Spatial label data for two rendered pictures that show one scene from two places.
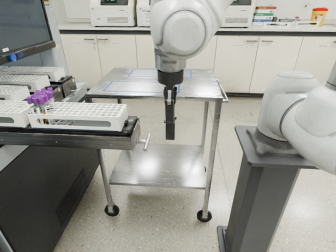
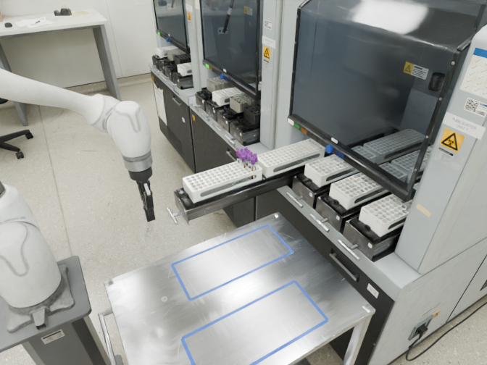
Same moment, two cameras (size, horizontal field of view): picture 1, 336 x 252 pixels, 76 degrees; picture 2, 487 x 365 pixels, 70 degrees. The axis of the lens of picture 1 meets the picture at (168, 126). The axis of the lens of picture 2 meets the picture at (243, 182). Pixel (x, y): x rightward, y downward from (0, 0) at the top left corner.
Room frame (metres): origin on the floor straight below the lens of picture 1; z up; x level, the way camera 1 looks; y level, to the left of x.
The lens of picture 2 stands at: (1.59, -0.25, 1.63)
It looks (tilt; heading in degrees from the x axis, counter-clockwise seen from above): 37 degrees down; 146
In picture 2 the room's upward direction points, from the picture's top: straight up
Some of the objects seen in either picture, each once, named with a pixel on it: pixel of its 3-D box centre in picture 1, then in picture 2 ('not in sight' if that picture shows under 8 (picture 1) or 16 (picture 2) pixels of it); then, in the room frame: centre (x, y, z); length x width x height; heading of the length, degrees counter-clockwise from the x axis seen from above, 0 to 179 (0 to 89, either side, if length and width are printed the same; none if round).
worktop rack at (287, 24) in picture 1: (275, 24); not in sight; (2.95, -1.34, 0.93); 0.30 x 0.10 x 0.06; 78
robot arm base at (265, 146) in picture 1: (275, 133); (37, 296); (0.71, -0.41, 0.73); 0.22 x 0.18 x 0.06; 176
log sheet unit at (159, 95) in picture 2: not in sight; (159, 103); (-1.08, 0.69, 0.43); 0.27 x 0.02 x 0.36; 176
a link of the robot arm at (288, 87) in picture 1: (288, 103); (18, 258); (0.68, -0.41, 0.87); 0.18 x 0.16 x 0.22; 5
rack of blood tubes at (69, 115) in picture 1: (80, 117); (223, 179); (0.64, 0.29, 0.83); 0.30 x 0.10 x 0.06; 86
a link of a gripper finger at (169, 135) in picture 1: (170, 130); not in sight; (0.61, -0.01, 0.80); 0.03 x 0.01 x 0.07; 86
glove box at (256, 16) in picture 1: (262, 16); not in sight; (3.28, -1.28, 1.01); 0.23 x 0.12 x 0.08; 85
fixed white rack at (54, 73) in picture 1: (33, 74); (401, 208); (1.13, 0.71, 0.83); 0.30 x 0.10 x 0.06; 86
